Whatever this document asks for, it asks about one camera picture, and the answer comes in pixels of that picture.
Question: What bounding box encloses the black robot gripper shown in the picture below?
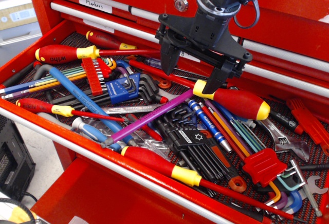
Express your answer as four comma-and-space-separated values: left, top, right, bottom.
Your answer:
156, 0, 252, 94

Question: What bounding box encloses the red bit holder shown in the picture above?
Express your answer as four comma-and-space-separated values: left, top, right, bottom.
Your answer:
82, 58, 112, 96

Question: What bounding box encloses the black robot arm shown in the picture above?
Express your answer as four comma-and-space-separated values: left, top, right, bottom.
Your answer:
156, 0, 260, 94

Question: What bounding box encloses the blue hex key holder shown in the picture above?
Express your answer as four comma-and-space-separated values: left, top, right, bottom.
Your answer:
105, 60, 140, 104

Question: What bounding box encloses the red colour hex key holder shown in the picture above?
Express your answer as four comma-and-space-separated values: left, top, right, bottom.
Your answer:
243, 148, 287, 187

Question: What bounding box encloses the red holder far right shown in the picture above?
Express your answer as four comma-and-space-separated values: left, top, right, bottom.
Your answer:
286, 98, 328, 157

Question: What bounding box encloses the long purple hex key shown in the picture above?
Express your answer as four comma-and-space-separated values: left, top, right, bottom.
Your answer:
100, 90, 193, 148

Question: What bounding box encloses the silver chest lock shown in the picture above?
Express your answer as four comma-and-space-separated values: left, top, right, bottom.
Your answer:
174, 0, 189, 12

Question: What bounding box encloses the blue bosch pen screwdriver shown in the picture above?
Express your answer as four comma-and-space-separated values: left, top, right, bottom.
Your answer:
188, 100, 232, 153

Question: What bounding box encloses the red yellow screwdriver right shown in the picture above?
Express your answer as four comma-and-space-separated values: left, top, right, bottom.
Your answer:
129, 60, 270, 120

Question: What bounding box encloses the red yellow screwdriver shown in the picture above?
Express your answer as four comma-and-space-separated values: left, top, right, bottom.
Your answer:
129, 60, 270, 120
121, 146, 305, 223

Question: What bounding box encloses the silver flat wrench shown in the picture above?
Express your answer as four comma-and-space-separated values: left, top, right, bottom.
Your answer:
101, 104, 163, 115

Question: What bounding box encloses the black torx key set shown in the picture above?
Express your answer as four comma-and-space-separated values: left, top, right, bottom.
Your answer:
153, 104, 231, 183

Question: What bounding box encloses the black red screwdriver right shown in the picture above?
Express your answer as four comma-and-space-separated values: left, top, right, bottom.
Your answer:
270, 110, 304, 135

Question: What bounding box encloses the red tool chest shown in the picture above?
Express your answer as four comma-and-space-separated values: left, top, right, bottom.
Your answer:
24, 0, 329, 111

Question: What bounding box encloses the open red tool drawer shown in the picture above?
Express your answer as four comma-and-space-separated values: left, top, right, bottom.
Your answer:
0, 20, 329, 224

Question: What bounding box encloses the white markers label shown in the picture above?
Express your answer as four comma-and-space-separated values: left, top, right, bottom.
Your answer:
79, 0, 112, 14

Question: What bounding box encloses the red yellow screwdriver front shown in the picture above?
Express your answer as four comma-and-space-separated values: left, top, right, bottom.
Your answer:
121, 146, 305, 223

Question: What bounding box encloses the red screwdriver at back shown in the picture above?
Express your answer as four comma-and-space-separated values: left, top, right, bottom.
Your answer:
86, 30, 137, 50

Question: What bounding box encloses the long blue hex key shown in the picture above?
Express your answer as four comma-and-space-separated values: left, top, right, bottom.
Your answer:
33, 65, 137, 146

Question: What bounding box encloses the silver adjustable wrench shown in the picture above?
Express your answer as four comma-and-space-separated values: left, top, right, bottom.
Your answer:
256, 119, 310, 162

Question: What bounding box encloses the orange black utility knife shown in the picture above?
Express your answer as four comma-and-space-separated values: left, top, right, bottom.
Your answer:
200, 130, 247, 193

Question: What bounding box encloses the large red wiha screwdriver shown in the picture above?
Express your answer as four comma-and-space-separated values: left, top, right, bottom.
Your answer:
35, 45, 160, 64

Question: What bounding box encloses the small red screwdriver left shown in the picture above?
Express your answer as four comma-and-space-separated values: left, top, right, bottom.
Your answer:
16, 98, 125, 122

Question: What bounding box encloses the black box on floor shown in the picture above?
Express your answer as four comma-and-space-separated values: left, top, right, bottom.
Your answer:
1, 116, 35, 201

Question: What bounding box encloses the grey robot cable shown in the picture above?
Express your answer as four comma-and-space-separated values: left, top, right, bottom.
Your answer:
233, 0, 261, 29

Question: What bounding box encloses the blue white handle screwdriver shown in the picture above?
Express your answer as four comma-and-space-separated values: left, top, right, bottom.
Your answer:
72, 117, 108, 143

